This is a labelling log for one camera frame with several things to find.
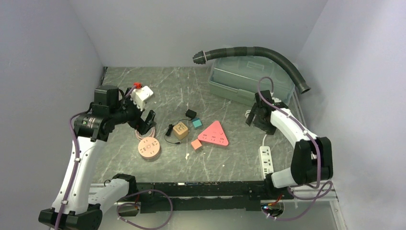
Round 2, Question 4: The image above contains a teal cube adapter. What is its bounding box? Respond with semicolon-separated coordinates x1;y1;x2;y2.
192;118;203;128

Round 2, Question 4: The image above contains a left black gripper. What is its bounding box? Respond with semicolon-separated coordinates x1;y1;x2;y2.
110;88;156;134

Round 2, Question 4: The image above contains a pink triangular power strip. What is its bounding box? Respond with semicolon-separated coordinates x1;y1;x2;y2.
197;120;229;146

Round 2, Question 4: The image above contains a pink coiled socket cable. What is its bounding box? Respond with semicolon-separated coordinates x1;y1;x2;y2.
135;126;157;142

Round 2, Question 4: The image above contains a salmon cube plug adapter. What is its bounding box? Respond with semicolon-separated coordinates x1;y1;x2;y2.
191;139;203;151

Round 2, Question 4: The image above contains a round pink power socket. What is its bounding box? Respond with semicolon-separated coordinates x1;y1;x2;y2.
137;137;161;159

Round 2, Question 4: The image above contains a black corrugated hose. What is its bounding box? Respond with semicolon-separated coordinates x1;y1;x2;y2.
192;46;312;95

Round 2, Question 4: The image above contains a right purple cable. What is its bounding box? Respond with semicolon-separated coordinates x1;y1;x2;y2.
257;76;334;222

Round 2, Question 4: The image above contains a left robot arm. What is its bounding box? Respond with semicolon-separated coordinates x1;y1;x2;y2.
38;83;155;230

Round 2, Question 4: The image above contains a white power strip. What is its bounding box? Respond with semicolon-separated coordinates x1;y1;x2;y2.
258;146;274;180

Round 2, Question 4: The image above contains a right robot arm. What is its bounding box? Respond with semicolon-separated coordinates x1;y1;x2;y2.
246;90;333;199

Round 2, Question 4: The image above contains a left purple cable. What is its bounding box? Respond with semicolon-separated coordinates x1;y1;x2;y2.
54;85;173;230

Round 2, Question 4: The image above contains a tan cube socket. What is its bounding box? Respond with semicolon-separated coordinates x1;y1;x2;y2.
173;122;189;140

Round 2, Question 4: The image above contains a purple cable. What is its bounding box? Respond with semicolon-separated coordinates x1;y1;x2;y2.
54;85;173;230
257;76;334;222

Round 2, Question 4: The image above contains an aluminium frame rail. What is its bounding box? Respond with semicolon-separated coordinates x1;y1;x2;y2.
56;179;339;207

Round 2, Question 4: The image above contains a green plastic storage box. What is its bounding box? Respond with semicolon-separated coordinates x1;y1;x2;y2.
208;56;295;105

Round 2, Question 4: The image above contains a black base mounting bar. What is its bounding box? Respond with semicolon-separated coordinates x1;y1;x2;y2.
120;181;293;214

